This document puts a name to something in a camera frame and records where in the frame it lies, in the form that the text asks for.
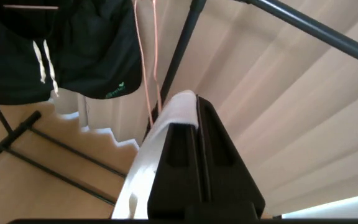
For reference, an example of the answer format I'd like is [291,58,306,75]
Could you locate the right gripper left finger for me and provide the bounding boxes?
[147,123,203,219]

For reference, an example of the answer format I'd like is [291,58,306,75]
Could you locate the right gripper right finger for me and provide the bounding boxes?
[196,95,266,219]

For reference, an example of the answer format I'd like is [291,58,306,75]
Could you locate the white garment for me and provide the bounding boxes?
[111,89,200,219]

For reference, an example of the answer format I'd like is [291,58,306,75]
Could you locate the pink clothes hanger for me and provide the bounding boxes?
[133,0,163,128]
[3,4,59,11]

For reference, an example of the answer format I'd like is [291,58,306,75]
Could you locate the black shorts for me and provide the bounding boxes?
[0,0,143,106]

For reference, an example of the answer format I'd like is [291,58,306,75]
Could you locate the black clothes rack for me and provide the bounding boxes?
[0,0,358,207]

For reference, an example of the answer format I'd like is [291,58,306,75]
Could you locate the beige curtain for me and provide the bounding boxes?
[51,0,358,217]

